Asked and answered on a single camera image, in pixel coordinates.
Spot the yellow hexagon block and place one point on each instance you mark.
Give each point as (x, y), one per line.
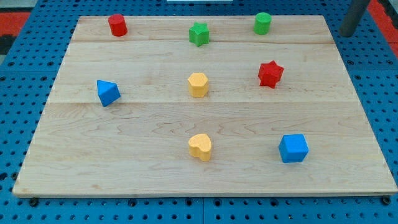
(198, 85)

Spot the yellow heart block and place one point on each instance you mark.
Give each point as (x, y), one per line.
(200, 146)

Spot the wooden board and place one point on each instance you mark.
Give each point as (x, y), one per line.
(137, 147)

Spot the green star block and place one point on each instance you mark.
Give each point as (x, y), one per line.
(199, 34)

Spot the red star block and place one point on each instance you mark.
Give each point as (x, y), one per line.
(270, 74)

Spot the blue triangular prism block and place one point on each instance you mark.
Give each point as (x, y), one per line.
(108, 92)

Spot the blue cube block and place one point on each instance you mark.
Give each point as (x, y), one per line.
(293, 148)

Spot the green cylinder block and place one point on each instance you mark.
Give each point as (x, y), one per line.
(262, 23)

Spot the red cylinder block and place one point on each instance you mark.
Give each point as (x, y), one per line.
(117, 25)

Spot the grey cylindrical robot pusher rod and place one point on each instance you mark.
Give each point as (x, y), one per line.
(352, 18)

